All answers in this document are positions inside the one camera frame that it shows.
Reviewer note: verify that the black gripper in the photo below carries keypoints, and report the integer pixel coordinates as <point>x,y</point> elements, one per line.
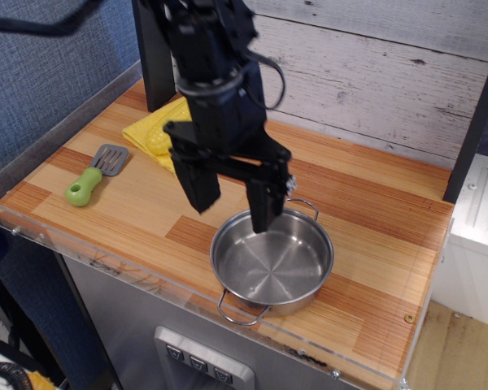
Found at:
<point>226,136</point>

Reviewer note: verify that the stainless steel pot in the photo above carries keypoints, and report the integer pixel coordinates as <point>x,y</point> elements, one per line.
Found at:
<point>277,272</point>

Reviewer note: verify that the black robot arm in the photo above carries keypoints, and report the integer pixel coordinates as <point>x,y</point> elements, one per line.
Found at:
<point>207,38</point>

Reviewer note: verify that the yellow toy corn cob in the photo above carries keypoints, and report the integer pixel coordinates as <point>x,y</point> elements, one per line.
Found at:
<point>158,142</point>

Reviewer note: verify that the yellow folded cloth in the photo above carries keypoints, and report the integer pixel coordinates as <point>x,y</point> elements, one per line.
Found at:
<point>136,134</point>

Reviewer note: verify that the stainless steel cabinet front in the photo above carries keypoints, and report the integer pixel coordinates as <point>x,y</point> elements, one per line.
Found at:
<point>125,317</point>

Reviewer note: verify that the silver dispenser button panel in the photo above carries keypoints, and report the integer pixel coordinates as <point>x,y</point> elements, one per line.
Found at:
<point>188,364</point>

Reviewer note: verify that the clear acrylic table guard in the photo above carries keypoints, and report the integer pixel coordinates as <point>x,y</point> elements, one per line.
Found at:
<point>384,214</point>

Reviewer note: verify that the white side cabinet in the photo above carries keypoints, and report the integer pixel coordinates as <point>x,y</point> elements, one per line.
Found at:
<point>461,281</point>

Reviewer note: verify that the yellow object bottom left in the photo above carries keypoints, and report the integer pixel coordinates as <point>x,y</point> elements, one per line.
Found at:
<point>39,382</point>

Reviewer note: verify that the green handled grey spatula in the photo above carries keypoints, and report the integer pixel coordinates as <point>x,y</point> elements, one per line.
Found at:
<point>108,161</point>

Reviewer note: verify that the black left frame post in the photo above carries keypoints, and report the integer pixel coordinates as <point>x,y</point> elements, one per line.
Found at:
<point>155,56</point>

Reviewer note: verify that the black frame post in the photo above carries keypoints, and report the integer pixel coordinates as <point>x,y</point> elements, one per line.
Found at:
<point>155,56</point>
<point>468,149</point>

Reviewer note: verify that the black right frame post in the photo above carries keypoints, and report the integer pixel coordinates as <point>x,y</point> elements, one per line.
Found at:
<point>468,149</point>

